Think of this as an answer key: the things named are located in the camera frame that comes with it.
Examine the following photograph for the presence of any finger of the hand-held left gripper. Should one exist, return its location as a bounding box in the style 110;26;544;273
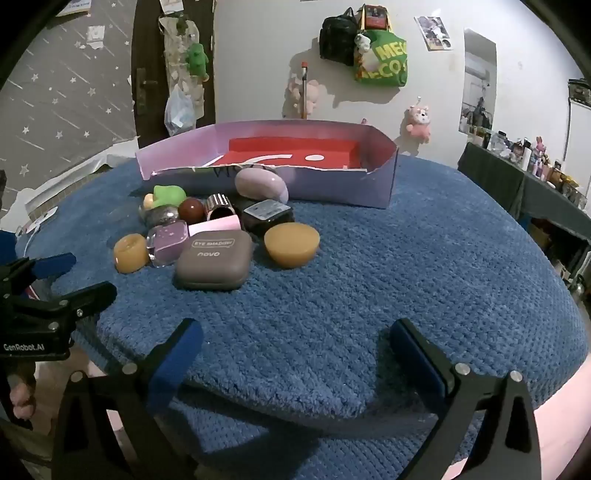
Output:
0;253;77;287
9;281;117;331

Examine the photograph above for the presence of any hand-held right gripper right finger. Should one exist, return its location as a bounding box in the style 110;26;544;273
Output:
389;318;542;480

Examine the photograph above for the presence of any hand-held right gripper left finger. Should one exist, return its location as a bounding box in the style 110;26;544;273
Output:
51;318;205;480

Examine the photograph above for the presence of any amber ring-shaped jar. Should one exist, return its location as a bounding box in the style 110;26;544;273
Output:
113;233;151;274

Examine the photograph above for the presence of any pink cap nail polish bottle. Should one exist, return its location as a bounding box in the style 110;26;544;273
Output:
147;216;242;267

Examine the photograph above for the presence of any taupe eyeshadow case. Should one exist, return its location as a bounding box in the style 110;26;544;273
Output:
174;230;254;291

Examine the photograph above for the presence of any glitter dome jar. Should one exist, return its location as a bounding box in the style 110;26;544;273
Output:
140;205;181;228

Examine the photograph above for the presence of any green turtle toy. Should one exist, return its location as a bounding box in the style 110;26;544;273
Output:
143;185;188;209

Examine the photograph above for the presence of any brown glossy ball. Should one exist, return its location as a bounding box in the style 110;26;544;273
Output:
178;198;205;222

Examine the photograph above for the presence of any studded metal cylinder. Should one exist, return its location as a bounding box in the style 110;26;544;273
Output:
204;194;237;221

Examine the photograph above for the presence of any amber round cap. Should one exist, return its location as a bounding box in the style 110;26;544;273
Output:
264;223;321;269

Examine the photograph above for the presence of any dark nail polish bottle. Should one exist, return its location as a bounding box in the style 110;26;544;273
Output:
242;199;295;233

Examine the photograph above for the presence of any purple cardboard box red lining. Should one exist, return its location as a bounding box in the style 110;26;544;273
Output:
135;119;399;209

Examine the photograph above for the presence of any lilac egg-shaped case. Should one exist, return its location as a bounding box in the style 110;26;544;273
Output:
235;167;289;204

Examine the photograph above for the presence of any person's left hand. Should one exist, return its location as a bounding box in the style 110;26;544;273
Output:
7;376;38;428

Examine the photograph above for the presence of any clear plastic bag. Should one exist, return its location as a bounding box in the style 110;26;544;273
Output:
165;85;195;137

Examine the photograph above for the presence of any table with dark cloth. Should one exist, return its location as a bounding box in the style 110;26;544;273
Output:
458;142;591;287

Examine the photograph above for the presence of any row of cosmetic bottles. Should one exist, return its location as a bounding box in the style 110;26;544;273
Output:
466;124;587;204

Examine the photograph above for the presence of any dark wooden door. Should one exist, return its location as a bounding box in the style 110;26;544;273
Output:
130;0;217;139

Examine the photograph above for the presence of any pink plush pig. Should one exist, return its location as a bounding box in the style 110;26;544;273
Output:
406;105;432;144

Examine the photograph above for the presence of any green plush toy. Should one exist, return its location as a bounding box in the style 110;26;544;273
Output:
185;42;211;83

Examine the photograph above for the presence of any crumpled clear plastic wrap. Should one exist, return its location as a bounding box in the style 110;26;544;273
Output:
158;14;206;107

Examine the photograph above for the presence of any white tall cabinet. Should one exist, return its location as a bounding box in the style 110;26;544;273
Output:
567;78;591;185

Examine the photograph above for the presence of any pink plush bear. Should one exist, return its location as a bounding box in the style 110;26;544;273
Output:
288;79;321;118

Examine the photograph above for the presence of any long thin stick tool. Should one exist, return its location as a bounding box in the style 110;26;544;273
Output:
299;61;309;120

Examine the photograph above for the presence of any green tote bag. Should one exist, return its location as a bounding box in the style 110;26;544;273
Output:
355;28;409;88

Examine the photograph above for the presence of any small white plush toy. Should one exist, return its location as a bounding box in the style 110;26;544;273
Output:
355;32;374;65

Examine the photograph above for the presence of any black backpack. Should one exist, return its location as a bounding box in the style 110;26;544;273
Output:
318;7;358;66

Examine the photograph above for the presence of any door handle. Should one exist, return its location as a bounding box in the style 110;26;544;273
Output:
134;68;160;114

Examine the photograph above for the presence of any wall mirror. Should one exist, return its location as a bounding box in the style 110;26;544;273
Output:
459;28;498;139

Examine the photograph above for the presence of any wall photo poster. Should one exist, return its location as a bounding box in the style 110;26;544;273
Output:
414;16;453;51

